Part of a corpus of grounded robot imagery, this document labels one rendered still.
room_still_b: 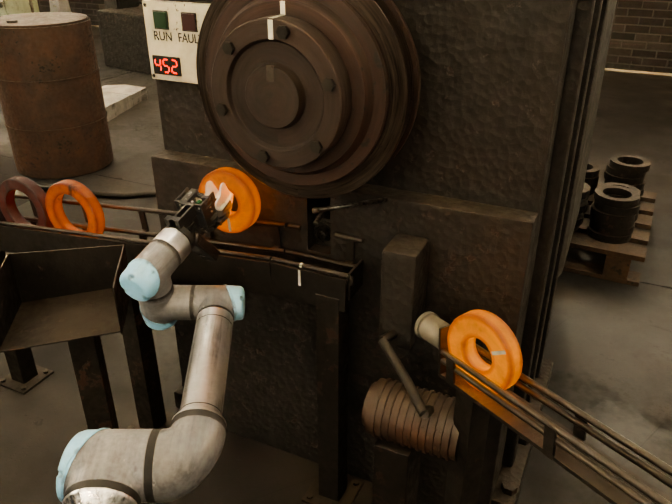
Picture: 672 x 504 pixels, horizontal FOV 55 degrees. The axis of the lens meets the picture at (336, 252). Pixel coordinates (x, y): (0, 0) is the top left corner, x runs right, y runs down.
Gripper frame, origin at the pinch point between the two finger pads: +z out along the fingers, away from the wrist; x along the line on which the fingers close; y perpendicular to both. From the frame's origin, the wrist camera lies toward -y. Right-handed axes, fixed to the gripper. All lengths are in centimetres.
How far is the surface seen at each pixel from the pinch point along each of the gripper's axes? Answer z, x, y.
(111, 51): 371, 412, -159
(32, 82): 131, 225, -56
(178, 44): 17.7, 16.9, 27.3
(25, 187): -4, 66, -7
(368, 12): 8, -37, 41
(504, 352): -23, -69, -6
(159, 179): 5.6, 25.8, -4.2
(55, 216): -5, 58, -15
